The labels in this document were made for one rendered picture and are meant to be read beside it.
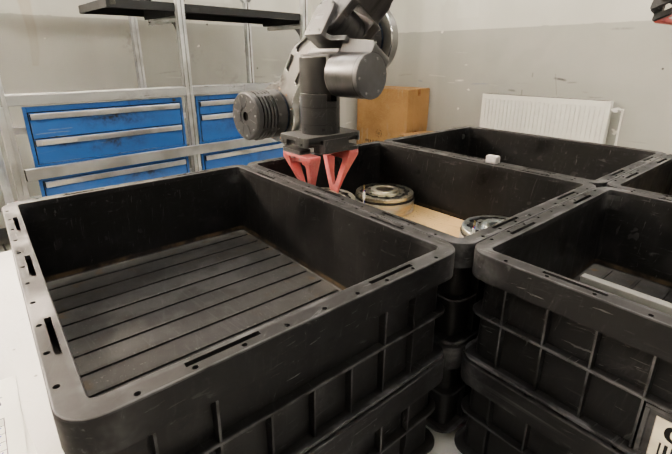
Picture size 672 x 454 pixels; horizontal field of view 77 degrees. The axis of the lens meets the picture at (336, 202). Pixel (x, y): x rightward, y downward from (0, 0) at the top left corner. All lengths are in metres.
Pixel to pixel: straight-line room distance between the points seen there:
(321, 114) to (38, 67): 2.71
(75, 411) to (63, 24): 3.05
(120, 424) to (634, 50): 3.75
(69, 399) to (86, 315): 0.28
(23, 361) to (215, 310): 0.32
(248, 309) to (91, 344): 0.15
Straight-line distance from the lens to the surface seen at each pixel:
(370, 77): 0.55
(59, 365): 0.28
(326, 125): 0.60
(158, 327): 0.48
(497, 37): 4.17
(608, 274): 0.63
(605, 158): 0.94
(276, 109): 1.59
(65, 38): 3.23
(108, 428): 0.25
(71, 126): 2.36
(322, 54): 0.59
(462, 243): 0.39
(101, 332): 0.49
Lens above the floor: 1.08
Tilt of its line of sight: 19 degrees down
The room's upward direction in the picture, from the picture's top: straight up
